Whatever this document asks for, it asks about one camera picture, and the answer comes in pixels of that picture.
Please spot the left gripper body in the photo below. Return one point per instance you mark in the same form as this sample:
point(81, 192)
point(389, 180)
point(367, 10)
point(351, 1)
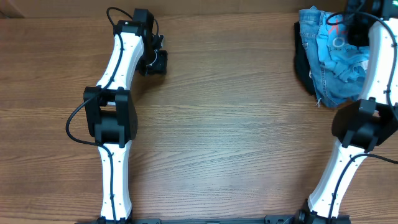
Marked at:
point(153, 61)

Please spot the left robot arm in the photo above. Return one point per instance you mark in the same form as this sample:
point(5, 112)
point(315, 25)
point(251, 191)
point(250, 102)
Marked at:
point(110, 111)

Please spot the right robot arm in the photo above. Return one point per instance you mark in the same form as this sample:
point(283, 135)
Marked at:
point(362, 124)

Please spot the light blue printed t-shirt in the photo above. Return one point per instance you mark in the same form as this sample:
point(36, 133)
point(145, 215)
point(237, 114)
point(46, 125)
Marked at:
point(336, 55)

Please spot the black folded garment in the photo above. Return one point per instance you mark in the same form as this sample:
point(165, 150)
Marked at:
point(301, 64)

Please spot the blue denim jeans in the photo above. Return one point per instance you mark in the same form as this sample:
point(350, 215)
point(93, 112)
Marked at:
point(329, 90)

